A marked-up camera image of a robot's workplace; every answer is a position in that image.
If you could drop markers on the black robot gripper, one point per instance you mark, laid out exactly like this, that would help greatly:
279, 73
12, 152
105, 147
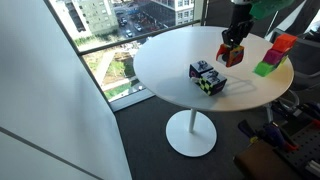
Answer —
241, 24

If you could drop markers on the orange plush number block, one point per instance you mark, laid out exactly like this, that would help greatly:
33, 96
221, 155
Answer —
230, 56

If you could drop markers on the robot arm with green cover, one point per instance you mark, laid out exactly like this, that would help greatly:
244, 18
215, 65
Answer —
261, 9

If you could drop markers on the green rubber embossed block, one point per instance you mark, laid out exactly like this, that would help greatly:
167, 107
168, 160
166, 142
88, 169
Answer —
263, 69

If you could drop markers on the magenta rubber embossed block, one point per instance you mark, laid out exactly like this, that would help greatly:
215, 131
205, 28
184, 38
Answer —
273, 56

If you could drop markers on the blue purple plush block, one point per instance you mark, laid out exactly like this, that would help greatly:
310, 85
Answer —
196, 69

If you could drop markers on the checkered black plush block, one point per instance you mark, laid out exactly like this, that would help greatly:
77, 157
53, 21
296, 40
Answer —
212, 82

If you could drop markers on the orange rubber embossed block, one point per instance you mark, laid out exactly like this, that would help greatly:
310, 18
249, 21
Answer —
284, 42

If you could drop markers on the yellow-green rubber embossed block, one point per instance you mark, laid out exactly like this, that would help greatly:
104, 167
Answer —
283, 59

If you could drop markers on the grey office chair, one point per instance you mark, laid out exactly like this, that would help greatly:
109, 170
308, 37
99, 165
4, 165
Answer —
305, 59

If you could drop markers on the blue orange clamp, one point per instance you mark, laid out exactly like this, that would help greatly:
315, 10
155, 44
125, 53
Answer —
271, 133

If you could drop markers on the brown cardboard box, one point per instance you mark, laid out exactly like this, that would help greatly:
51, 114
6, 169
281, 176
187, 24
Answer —
259, 162

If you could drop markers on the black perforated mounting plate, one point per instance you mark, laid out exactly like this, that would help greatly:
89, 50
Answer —
308, 141

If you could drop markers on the white round table pedestal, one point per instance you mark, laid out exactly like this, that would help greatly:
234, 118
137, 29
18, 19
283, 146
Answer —
191, 133

